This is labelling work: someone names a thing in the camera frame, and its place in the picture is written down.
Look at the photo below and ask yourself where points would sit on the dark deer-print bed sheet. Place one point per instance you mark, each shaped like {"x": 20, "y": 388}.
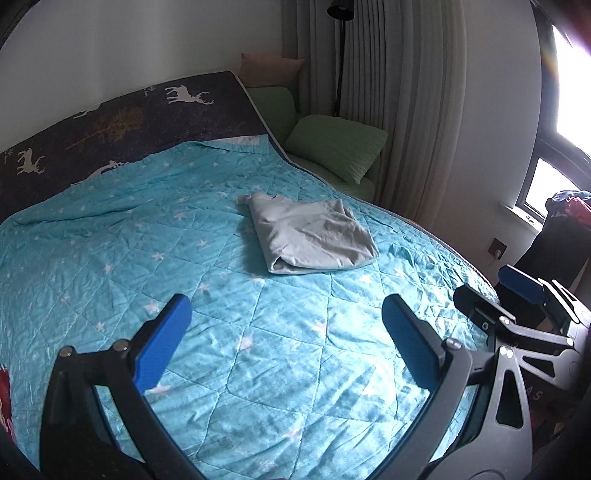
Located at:
{"x": 115, "y": 120}

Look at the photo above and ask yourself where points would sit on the red cloth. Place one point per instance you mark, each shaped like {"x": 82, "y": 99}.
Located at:
{"x": 3, "y": 392}

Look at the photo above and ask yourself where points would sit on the small green pillow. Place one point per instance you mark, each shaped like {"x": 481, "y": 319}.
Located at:
{"x": 272, "y": 110}

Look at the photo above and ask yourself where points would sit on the turquoise star-print quilt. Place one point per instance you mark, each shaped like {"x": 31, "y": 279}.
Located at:
{"x": 138, "y": 240}

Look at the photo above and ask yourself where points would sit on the dark hanging cloth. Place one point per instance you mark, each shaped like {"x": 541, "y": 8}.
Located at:
{"x": 558, "y": 244}

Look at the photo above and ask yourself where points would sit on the red and blue clothes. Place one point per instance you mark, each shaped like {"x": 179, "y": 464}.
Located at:
{"x": 572, "y": 201}

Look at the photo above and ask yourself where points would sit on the wall socket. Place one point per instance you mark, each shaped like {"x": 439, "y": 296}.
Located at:
{"x": 497, "y": 248}

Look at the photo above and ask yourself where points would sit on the black floor lamp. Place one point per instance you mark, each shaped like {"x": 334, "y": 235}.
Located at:
{"x": 340, "y": 9}

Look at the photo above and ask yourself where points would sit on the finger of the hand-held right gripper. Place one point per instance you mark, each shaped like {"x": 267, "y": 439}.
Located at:
{"x": 521, "y": 279}
{"x": 480, "y": 304}

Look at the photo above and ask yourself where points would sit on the white t-shirt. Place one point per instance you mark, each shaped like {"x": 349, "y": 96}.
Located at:
{"x": 314, "y": 230}

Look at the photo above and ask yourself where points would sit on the pink pillow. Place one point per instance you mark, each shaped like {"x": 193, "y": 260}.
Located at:
{"x": 272, "y": 69}

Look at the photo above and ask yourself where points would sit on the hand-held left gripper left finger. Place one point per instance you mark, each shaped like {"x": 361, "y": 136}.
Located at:
{"x": 161, "y": 341}

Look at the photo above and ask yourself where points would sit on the large green pillow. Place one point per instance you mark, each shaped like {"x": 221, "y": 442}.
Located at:
{"x": 337, "y": 143}

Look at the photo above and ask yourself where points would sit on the grey curtain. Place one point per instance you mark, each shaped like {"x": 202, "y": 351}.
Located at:
{"x": 392, "y": 69}

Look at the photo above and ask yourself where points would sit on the window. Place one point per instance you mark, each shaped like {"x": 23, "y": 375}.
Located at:
{"x": 568, "y": 92}

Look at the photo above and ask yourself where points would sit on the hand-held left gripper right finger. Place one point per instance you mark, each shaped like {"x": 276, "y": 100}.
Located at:
{"x": 406, "y": 332}

